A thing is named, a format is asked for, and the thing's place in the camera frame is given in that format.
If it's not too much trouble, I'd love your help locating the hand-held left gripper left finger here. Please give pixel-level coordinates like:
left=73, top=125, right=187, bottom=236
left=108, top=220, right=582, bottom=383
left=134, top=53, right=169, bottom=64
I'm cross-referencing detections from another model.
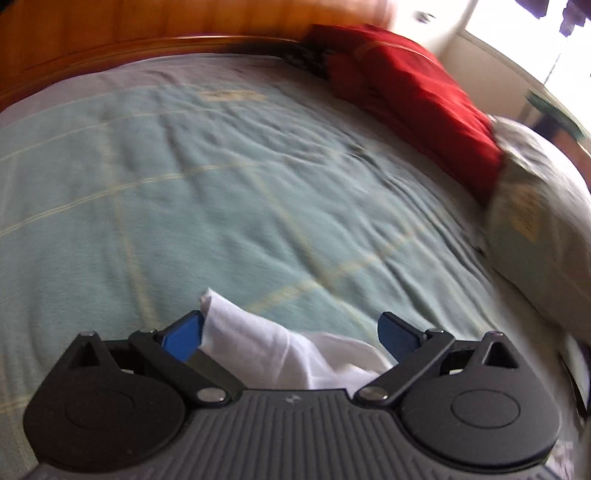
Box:
left=67, top=310, right=242, bottom=408

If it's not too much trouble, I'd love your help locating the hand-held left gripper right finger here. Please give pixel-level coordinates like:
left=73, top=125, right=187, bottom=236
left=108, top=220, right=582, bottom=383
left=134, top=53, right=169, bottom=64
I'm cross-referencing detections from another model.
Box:
left=353, top=311, right=525, bottom=409

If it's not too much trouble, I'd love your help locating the white printed t-shirt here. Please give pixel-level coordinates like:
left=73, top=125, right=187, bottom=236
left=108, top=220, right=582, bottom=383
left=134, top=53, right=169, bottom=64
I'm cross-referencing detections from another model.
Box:
left=196, top=287, right=393, bottom=392

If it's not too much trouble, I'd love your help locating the green checked blanket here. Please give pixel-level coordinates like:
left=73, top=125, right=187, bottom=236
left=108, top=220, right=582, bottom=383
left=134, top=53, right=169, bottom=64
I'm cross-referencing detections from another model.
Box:
left=0, top=48, right=568, bottom=416

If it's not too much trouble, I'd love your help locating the grey green pillow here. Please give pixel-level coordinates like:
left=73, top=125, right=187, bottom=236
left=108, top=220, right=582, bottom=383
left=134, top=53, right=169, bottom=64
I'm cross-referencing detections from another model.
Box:
left=485, top=115, right=591, bottom=333

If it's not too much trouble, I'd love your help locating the red pillow at left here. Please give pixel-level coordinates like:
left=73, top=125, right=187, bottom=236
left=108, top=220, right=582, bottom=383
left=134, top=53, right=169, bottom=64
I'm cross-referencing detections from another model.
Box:
left=302, top=23, right=506, bottom=206

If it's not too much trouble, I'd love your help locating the green stand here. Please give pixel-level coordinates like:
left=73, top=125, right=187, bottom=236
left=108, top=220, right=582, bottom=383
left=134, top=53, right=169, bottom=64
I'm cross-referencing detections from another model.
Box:
left=524, top=90, right=591, bottom=144

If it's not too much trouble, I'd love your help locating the dark patterned cloth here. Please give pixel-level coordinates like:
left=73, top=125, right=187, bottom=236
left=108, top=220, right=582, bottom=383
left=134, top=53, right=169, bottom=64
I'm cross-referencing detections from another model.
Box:
left=281, top=44, right=334, bottom=78

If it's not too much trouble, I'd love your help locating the wooden headboard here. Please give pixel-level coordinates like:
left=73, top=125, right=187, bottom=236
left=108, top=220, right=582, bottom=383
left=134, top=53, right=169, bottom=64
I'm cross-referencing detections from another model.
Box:
left=0, top=0, right=393, bottom=114

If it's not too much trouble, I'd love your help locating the window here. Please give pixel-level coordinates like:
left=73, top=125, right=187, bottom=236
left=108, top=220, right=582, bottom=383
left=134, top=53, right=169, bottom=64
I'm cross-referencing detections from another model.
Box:
left=462, top=0, right=591, bottom=112

